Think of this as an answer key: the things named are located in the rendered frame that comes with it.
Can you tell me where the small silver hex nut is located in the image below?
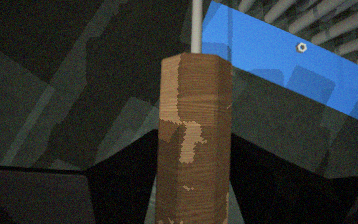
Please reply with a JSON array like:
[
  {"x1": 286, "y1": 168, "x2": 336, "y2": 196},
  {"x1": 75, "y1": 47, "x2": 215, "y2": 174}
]
[{"x1": 296, "y1": 43, "x2": 307, "y2": 53}]

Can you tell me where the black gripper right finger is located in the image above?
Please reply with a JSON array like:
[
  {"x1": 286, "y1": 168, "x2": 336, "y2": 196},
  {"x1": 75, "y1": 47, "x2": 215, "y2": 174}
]
[{"x1": 229, "y1": 132, "x2": 358, "y2": 224}]

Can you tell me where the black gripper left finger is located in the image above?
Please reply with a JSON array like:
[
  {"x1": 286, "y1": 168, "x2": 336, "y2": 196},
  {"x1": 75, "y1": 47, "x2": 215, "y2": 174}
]
[{"x1": 0, "y1": 129, "x2": 158, "y2": 224}]

